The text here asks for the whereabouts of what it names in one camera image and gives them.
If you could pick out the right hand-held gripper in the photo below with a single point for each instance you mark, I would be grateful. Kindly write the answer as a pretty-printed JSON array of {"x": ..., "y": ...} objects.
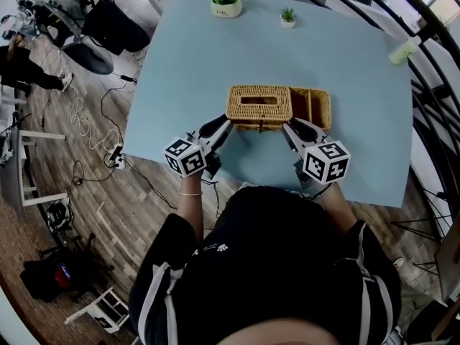
[{"x": 325, "y": 162}]

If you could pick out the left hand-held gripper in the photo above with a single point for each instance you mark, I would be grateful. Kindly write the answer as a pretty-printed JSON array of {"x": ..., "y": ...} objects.
[{"x": 187, "y": 156}]

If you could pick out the woven wicker basket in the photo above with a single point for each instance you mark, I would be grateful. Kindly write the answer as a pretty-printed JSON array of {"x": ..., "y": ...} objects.
[{"x": 258, "y": 113}]

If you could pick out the person's left forearm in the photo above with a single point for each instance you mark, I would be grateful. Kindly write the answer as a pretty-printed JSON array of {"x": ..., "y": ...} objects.
[{"x": 190, "y": 214}]

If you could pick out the person's right forearm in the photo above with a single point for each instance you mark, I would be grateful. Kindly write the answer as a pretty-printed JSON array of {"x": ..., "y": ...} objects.
[{"x": 339, "y": 210}]

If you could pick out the white power strip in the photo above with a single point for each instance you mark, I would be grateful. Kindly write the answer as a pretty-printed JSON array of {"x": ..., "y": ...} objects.
[{"x": 116, "y": 156}]

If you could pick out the small potted plant white pot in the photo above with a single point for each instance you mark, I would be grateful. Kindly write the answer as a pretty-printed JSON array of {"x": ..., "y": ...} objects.
[{"x": 288, "y": 22}]

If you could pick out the large potted plant white pot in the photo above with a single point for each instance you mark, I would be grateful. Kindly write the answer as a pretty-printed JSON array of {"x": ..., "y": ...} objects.
[{"x": 226, "y": 9}]

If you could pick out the pale green bottle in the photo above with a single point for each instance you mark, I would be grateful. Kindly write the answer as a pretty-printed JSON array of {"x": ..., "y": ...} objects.
[{"x": 402, "y": 53}]

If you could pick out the person's torso in black top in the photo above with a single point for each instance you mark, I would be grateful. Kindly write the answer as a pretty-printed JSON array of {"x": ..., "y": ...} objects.
[{"x": 266, "y": 264}]

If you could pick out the black office chair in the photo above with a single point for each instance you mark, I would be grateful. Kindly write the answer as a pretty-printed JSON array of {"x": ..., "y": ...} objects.
[{"x": 115, "y": 27}]

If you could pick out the black metal railing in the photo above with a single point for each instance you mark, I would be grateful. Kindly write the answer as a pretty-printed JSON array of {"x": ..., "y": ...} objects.
[{"x": 422, "y": 13}]

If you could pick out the black tripod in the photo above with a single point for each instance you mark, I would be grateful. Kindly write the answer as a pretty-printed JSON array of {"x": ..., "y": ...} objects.
[{"x": 90, "y": 250}]

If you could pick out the black and white helmet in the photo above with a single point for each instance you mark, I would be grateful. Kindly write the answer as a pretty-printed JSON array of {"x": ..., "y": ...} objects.
[{"x": 59, "y": 216}]

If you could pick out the brown wooden cabinet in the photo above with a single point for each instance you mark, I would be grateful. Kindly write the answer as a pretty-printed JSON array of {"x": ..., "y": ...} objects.
[{"x": 449, "y": 264}]

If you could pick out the grey desk with white legs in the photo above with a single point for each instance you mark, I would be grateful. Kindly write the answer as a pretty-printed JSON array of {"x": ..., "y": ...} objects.
[{"x": 10, "y": 171}]

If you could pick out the white step stool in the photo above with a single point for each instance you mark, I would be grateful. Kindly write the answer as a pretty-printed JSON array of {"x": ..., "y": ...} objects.
[{"x": 102, "y": 311}]

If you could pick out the black backpack with red patch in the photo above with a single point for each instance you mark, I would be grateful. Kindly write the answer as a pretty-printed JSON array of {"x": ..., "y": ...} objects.
[{"x": 46, "y": 279}]

